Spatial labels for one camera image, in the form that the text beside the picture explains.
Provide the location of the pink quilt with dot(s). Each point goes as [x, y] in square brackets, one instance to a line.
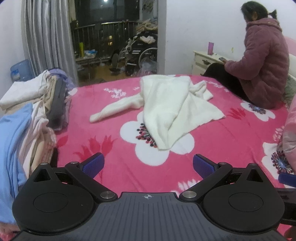
[290, 139]

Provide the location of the clear plastic bag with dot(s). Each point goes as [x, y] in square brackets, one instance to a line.
[148, 67]

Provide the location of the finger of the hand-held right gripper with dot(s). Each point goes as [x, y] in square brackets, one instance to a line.
[288, 179]

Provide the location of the metal balcony railing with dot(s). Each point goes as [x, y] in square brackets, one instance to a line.
[101, 30]

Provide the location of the white nightstand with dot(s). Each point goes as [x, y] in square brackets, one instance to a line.
[201, 62]

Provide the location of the pile of folded clothes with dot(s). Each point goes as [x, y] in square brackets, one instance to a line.
[16, 139]

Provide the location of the purple cup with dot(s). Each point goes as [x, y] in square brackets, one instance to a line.
[211, 48]

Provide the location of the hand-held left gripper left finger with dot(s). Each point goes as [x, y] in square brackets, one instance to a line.
[93, 165]

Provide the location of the heap of laundry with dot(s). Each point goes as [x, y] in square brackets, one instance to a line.
[146, 29]

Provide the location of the blue water jug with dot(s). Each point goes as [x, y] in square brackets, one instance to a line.
[20, 69]

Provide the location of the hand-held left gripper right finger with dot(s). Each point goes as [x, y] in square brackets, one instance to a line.
[203, 165]

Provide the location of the green patterned pillow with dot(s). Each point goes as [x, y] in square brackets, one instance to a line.
[290, 92]

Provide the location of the grey curtain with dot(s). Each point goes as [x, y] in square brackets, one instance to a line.
[46, 34]

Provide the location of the pink and white headboard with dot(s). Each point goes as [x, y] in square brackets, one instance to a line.
[291, 60]

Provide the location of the smartphone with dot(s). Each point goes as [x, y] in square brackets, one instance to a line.
[222, 59]

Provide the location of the pink floral blanket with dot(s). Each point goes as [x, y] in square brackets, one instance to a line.
[208, 139]

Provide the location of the yellow-green bottle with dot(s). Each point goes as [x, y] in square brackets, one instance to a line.
[81, 48]

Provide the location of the white knit sweater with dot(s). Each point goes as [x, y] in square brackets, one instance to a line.
[166, 109]

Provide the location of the wheelchair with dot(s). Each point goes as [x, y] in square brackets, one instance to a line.
[138, 55]

